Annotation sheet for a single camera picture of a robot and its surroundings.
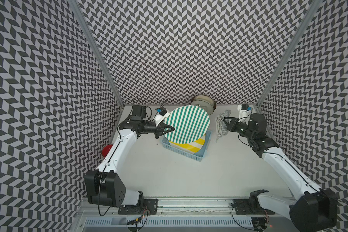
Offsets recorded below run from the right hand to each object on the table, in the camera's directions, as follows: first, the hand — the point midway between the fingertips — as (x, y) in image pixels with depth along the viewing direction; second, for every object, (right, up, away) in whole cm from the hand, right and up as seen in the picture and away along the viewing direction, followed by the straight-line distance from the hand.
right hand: (222, 120), depth 77 cm
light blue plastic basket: (-11, -21, +7) cm, 25 cm away
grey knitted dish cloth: (-1, -3, -3) cm, 4 cm away
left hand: (-27, -4, -3) cm, 28 cm away
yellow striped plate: (-15, -18, +15) cm, 28 cm away
